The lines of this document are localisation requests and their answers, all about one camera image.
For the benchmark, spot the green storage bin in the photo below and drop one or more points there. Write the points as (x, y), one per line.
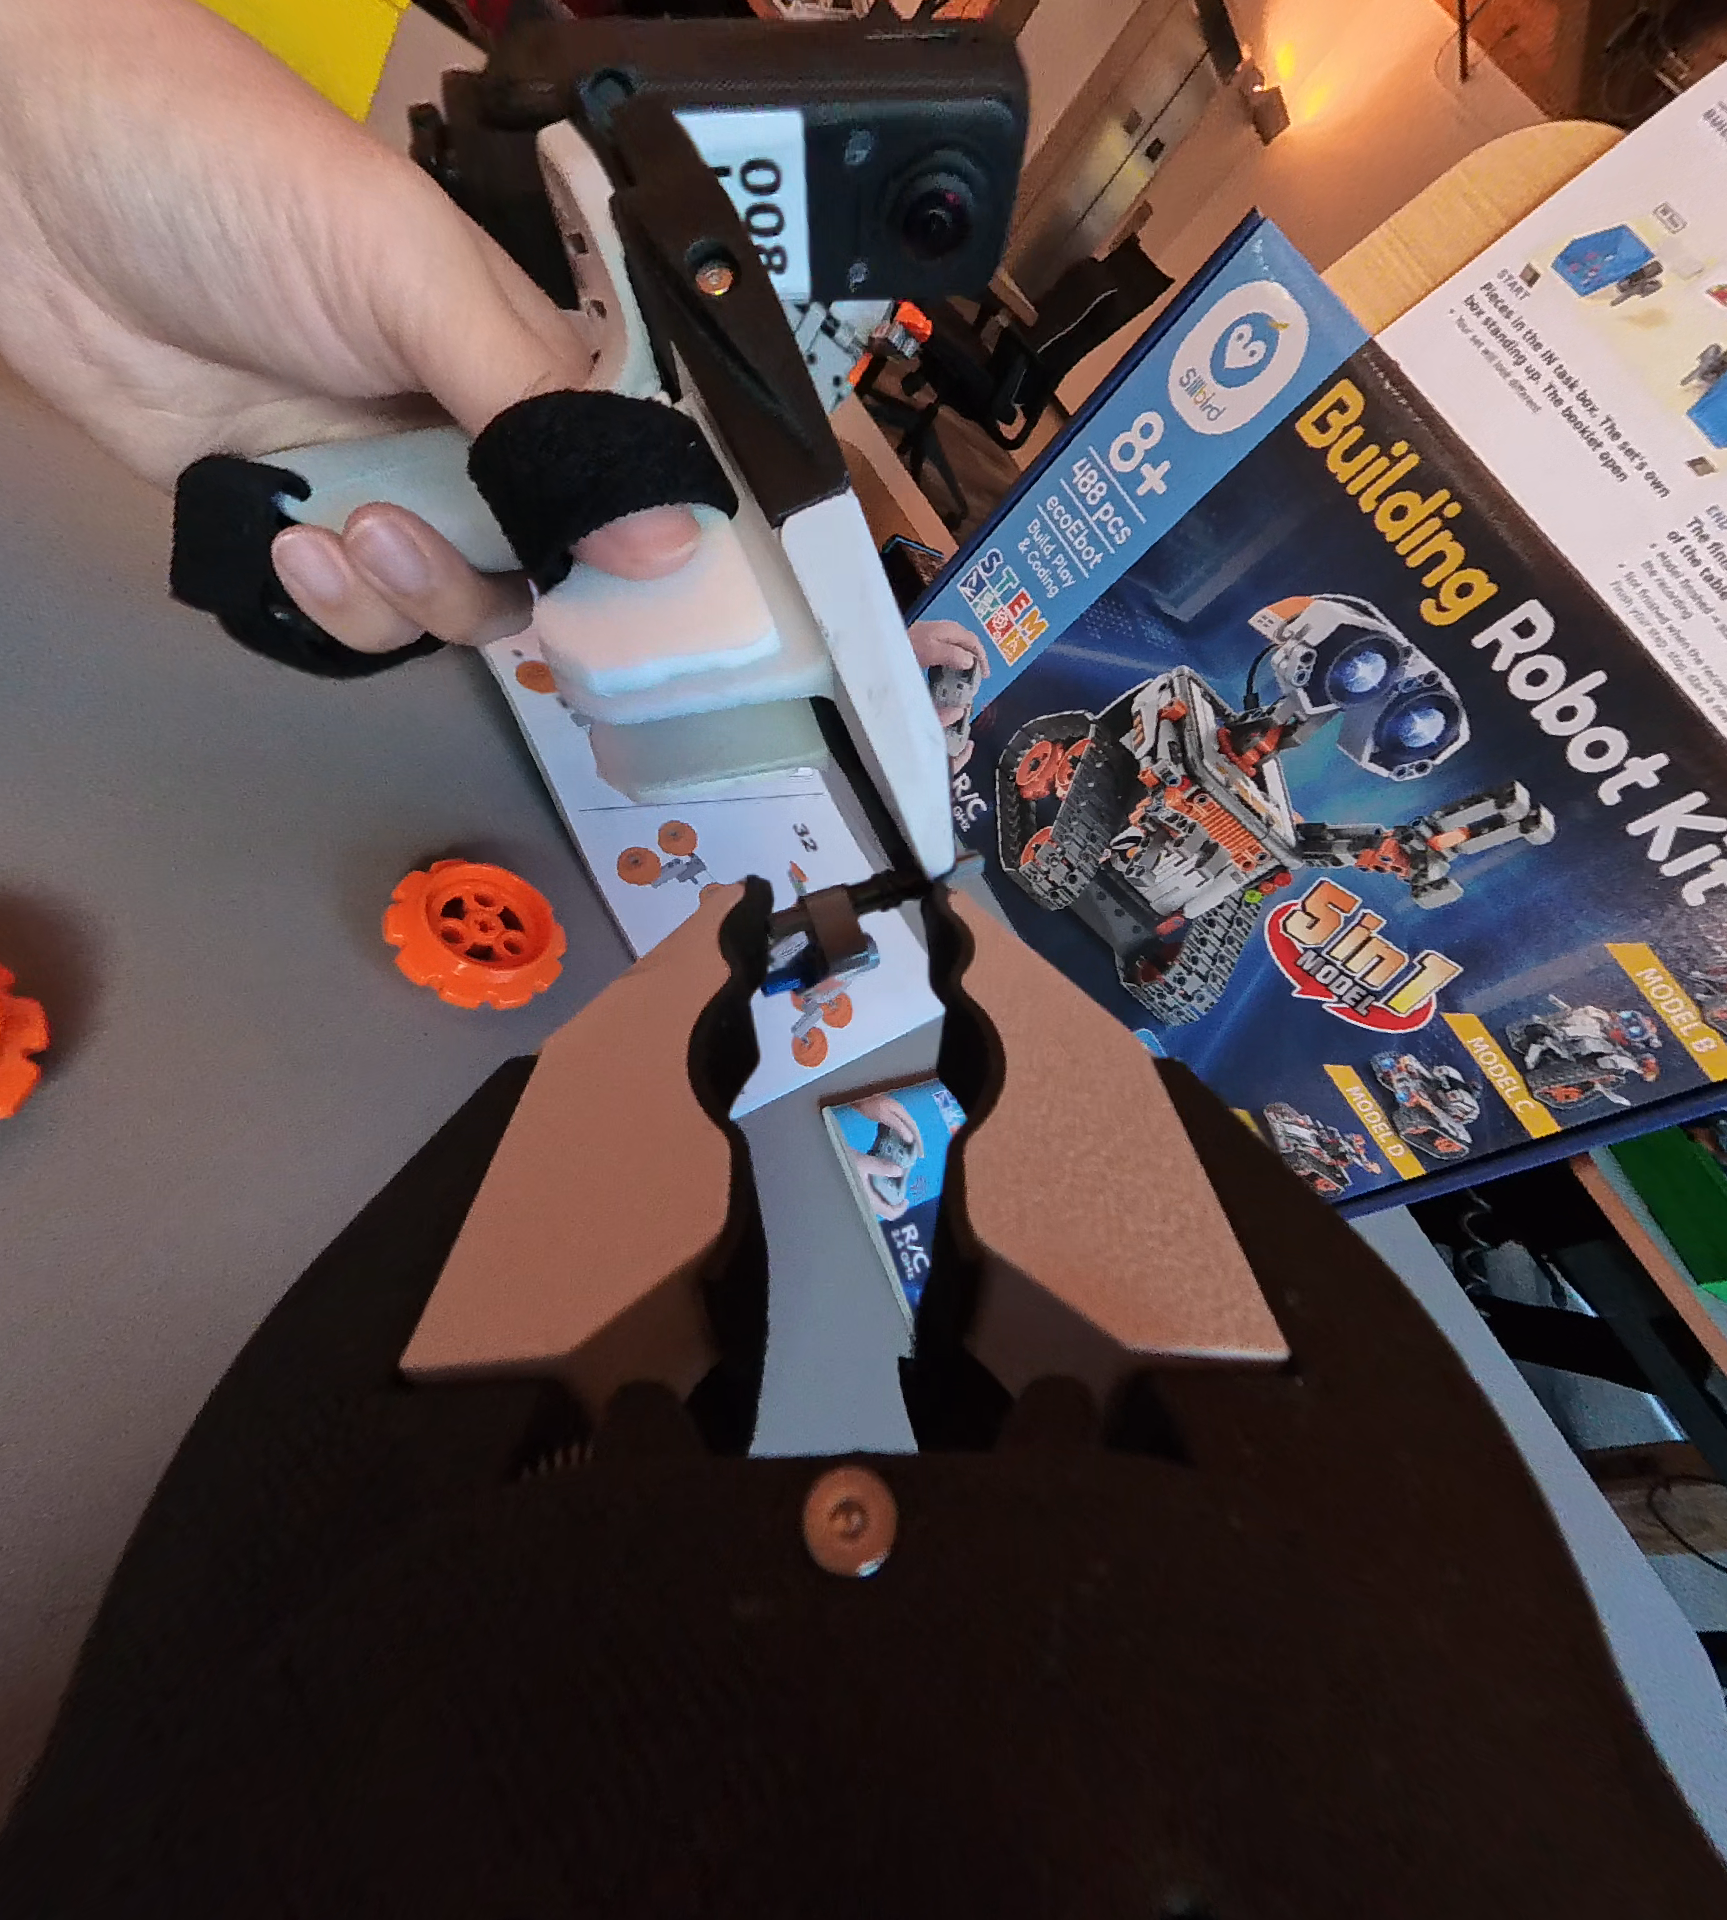
(1706, 1213)

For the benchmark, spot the white printed task sheet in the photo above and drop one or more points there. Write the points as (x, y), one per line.
(1631, 376)

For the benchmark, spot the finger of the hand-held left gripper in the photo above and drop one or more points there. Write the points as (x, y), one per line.
(872, 646)

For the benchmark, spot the black office chair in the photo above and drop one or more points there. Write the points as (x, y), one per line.
(1089, 299)

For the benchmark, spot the wall lamp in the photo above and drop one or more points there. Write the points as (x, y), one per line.
(1265, 107)

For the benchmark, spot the orange round wheel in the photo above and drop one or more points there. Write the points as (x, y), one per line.
(411, 937)

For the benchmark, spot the grey perforated brick beam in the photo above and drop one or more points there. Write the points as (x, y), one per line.
(844, 929)

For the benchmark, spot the person's left hand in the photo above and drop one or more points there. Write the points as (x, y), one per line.
(132, 224)

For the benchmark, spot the long wooden-top desk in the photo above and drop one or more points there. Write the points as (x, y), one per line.
(1677, 1305)

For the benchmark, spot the black axle rod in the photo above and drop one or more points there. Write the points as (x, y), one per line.
(892, 891)

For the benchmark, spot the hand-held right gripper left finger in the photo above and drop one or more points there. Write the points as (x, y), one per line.
(579, 1201)

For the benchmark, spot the blue robot kit box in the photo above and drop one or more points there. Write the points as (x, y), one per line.
(1252, 749)

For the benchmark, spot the yellow plastic bin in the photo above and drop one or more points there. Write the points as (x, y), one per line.
(308, 46)

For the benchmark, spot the grey orange brick robot model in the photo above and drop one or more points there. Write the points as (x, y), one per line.
(844, 354)

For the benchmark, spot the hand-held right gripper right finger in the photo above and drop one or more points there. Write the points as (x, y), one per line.
(1122, 1201)

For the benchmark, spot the blue kit manual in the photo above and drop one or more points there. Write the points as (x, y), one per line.
(892, 1184)

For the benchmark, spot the white open instruction booklet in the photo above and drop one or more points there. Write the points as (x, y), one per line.
(684, 855)

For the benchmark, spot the grey desk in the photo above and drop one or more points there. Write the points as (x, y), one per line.
(132, 1349)

